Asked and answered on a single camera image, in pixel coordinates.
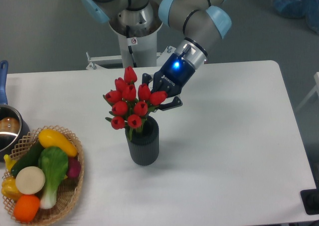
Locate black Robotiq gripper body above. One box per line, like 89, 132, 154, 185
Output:
151, 37, 208, 98

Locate red tulip bouquet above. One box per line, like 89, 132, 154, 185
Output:
103, 66, 167, 140

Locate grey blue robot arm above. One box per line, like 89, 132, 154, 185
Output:
81, 0, 232, 110

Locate dark grey ribbed vase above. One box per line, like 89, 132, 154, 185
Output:
125, 116, 160, 166

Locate yellow squash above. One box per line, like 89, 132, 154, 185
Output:
38, 129, 78, 157

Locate purple red radish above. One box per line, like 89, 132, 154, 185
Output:
66, 157, 81, 179

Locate green bok choy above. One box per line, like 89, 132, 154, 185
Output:
38, 146, 68, 210

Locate blue plastic bag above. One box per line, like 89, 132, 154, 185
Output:
272, 0, 319, 33

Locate woven wicker basket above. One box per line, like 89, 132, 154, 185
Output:
0, 125, 85, 226

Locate green cucumber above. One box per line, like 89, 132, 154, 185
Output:
10, 141, 44, 177

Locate white furniture leg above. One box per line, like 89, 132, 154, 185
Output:
296, 72, 319, 112

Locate cream round radish slice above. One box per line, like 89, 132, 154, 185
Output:
15, 166, 45, 195

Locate yellow banana tip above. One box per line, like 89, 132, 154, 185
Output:
3, 154, 16, 172

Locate black device at table edge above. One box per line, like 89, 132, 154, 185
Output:
300, 189, 319, 215

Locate yellow bell pepper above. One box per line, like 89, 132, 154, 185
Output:
1, 176, 23, 201

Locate orange fruit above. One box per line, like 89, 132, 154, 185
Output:
13, 195, 40, 223

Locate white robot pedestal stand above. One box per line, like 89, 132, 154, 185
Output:
85, 0, 180, 71

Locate blue handled steel saucepan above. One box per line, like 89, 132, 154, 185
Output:
0, 60, 29, 163

